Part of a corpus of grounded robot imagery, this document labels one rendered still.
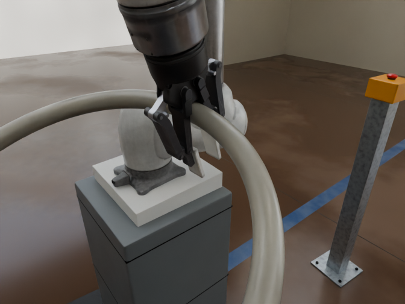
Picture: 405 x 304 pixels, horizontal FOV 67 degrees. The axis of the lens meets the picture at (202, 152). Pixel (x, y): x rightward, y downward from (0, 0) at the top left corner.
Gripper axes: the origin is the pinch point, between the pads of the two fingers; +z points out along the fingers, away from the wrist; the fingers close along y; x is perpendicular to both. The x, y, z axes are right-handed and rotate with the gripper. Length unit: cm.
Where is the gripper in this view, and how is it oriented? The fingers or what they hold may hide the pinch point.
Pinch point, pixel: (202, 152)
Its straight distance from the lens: 50.8
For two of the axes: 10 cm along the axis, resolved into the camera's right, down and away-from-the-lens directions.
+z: 1.7, 6.5, 7.4
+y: -6.3, 6.5, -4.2
